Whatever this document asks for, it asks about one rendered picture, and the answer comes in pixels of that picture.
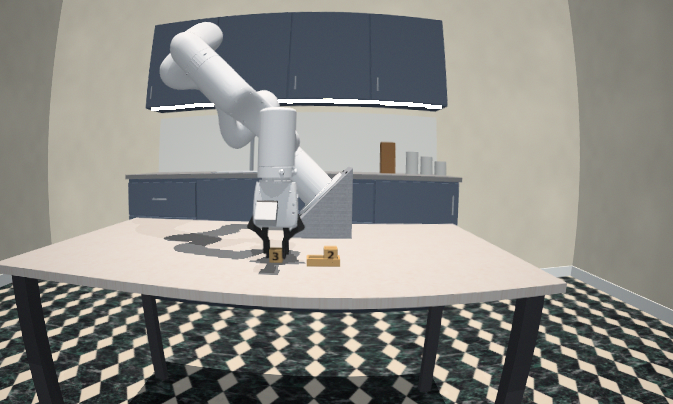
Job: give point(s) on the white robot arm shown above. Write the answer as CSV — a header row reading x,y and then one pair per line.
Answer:
x,y
274,126

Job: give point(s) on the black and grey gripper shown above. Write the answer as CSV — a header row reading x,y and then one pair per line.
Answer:
x,y
285,192

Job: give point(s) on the tan calendar cube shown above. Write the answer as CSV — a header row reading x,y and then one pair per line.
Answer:
x,y
330,252
275,255

